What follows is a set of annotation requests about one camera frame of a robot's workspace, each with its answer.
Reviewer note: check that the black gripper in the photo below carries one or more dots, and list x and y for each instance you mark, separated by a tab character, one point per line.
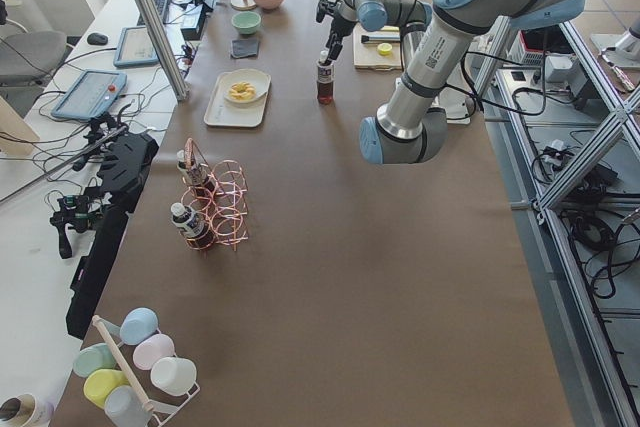
341	22

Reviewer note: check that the tea bottle rack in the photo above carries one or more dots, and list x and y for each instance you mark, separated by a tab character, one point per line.
324	78

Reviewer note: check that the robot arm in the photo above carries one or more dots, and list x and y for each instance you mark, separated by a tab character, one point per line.
408	128

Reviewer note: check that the cream serving tray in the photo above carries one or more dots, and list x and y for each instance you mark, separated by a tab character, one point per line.
222	113

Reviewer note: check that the tea bottle lower middle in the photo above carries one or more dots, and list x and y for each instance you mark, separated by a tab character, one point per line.
193	174

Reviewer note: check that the tea bottle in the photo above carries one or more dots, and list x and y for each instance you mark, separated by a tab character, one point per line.
192	225
193	174

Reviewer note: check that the tea bottle lower outer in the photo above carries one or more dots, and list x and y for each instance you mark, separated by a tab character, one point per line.
192	225

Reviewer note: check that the steel muddler cylinder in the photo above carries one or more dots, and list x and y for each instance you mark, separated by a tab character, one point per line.
380	38

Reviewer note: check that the half lemon slice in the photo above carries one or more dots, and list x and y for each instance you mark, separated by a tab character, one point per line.
384	49

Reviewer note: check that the wooden cutting board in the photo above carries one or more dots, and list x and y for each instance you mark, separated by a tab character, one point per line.
365	56

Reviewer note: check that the yellow plastic knife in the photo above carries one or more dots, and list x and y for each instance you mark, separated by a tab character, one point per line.
387	28

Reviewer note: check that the grey folded cloth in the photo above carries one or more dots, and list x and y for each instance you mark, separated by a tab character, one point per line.
244	48

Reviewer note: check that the green bowl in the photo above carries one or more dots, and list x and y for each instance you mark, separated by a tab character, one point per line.
246	22

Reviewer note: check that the white round plate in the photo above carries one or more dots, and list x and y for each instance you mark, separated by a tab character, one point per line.
259	79

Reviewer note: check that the blue teach pendant far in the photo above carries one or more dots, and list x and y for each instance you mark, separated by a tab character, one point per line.
135	48

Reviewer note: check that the blue teach pendant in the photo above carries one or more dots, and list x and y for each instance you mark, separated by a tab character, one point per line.
91	95
135	48

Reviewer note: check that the black computer mouse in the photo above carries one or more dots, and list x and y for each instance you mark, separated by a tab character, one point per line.
97	39

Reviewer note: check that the handheld gripper tool black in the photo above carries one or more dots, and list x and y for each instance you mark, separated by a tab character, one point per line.
103	128

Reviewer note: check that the blue teach pendant near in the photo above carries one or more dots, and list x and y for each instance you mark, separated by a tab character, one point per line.
91	95

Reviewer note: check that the handheld gripper tool green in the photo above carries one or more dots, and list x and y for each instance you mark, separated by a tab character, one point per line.
79	212

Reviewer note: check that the grey office chair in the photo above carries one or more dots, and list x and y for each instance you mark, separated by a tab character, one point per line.
29	58

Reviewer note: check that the blue cup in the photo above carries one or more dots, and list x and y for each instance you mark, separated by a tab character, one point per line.
138	325

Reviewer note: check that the pink cup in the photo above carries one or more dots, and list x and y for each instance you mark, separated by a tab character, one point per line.
151	350

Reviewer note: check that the white cup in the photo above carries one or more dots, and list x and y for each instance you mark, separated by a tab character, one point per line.
174	375

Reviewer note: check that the green cup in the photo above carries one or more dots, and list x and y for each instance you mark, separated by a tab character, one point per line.
92	358

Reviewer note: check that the yellow cup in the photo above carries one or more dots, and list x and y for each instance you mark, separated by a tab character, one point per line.
100	383

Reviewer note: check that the grey cup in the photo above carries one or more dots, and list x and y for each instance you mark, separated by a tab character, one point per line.
124	409

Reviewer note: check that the tape roll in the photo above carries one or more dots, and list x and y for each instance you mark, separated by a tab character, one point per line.
26	410

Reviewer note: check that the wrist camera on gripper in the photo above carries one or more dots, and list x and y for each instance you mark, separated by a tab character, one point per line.
326	8

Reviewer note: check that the braided ring bread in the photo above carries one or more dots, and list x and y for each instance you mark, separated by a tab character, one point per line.
241	92

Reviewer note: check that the aluminium frame post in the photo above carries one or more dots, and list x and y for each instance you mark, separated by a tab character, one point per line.
159	39

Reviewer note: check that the copper wire bottle rack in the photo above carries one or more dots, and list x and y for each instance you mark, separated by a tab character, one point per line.
225	208

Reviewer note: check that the wooden rack handle rod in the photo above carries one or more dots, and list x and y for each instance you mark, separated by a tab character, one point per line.
101	326

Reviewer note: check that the white wire cup rack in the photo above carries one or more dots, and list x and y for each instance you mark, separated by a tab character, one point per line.
166	406

